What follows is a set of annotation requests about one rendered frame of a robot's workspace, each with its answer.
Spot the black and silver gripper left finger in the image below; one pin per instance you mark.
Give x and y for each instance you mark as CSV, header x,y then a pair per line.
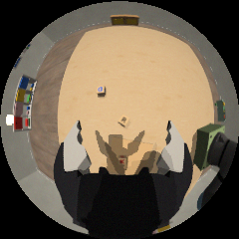
x,y
72,161

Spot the tan letter block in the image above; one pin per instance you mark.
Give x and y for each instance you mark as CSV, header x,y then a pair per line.
x,y
101,90
124,119
122,159

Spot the tan square mat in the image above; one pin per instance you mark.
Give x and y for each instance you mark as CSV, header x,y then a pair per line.
x,y
137,155

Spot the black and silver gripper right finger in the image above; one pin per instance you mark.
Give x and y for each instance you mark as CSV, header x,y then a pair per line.
x,y
175,161

